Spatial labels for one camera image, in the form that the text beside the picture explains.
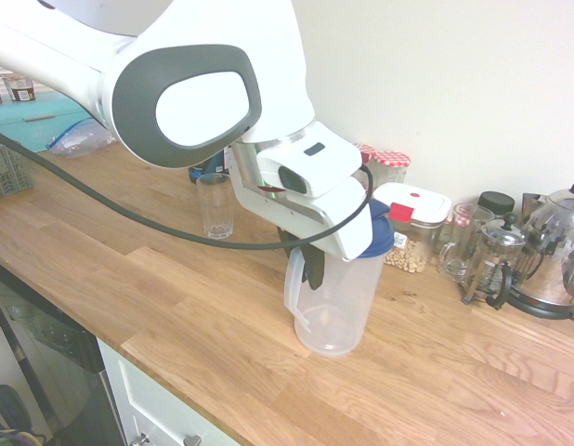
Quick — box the black dishwasher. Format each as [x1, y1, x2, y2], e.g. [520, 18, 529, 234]
[0, 259, 125, 446]

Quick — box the jar red checkered lid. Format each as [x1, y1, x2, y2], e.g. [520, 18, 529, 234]
[371, 150, 412, 187]
[443, 206, 474, 229]
[354, 142, 378, 168]

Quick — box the white cabinet drawer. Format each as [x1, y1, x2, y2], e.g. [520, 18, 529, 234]
[96, 336, 244, 446]

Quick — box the clear plastic zip bag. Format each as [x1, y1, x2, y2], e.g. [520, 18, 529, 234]
[46, 118, 117, 160]

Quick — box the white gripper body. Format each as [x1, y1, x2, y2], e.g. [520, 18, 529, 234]
[228, 143, 376, 261]

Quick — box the clear plastic pitcher blue lid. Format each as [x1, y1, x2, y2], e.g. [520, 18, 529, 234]
[282, 198, 393, 358]

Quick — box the brown spread jar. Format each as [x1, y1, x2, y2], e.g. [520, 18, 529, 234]
[7, 76, 37, 103]

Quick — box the black stand leg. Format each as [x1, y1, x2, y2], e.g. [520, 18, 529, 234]
[0, 290, 63, 436]

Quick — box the silver drawer handle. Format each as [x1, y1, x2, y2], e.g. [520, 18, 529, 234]
[133, 432, 202, 446]

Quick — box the teal box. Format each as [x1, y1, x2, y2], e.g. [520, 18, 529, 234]
[0, 87, 91, 154]

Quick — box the nut container white red lid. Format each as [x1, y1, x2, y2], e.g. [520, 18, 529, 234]
[372, 182, 453, 275]

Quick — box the clear drinking glass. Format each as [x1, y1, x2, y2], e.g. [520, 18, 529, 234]
[195, 173, 236, 241]

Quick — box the grey plastic crate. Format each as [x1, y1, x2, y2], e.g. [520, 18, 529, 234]
[0, 137, 35, 196]

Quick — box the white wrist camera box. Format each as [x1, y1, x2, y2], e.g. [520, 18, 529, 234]
[256, 121, 370, 199]

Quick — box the stainless steel electric kettle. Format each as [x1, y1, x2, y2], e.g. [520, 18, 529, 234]
[507, 179, 574, 321]

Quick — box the clear glass mug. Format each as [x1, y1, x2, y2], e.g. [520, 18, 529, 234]
[437, 203, 495, 283]

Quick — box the glass french press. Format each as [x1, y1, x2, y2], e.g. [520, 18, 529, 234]
[462, 212, 529, 311]

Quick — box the jar black lid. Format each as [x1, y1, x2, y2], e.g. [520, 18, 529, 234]
[476, 190, 516, 219]

